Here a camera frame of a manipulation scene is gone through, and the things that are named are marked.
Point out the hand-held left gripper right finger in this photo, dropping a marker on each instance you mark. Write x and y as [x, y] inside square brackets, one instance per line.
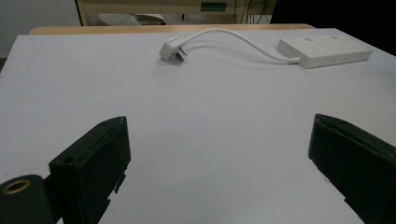
[358, 165]

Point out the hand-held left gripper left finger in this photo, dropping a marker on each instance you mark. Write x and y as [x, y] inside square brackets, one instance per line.
[90, 169]

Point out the white power strip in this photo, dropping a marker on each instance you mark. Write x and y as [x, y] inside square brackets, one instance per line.
[323, 50]

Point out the white power plug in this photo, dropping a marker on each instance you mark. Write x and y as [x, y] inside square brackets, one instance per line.
[172, 50]

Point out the green label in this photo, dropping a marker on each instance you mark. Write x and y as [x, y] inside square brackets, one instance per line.
[213, 6]

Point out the wooden furniture frame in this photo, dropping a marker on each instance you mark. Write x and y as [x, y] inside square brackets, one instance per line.
[155, 6]

